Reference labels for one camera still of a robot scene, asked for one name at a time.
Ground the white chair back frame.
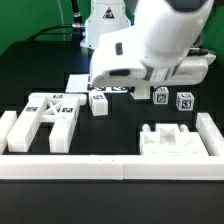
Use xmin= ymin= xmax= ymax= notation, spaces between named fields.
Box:
xmin=7 ymin=93 xmax=87 ymax=153

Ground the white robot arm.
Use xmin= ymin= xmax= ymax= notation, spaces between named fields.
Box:
xmin=84 ymin=0 xmax=214 ymax=87

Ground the white marker sheet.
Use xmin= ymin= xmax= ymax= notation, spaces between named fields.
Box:
xmin=65 ymin=74 xmax=128 ymax=93

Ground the white U-shaped fence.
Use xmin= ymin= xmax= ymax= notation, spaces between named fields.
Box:
xmin=0 ymin=113 xmax=224 ymax=180

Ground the black cable with connector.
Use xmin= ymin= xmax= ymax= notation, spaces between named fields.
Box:
xmin=27 ymin=0 xmax=86 ymax=42

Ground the white chair seat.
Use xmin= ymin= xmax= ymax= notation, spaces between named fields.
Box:
xmin=139 ymin=123 xmax=209 ymax=157

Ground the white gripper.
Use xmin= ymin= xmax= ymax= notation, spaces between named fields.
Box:
xmin=90 ymin=26 xmax=216 ymax=88

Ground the small white marker cube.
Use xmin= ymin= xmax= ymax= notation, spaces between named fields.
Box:
xmin=153 ymin=87 xmax=169 ymax=104

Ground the thin grey cable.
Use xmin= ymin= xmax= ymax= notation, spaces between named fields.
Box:
xmin=55 ymin=0 xmax=66 ymax=42

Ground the right white marker cube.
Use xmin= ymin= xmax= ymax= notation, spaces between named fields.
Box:
xmin=176 ymin=92 xmax=194 ymax=111

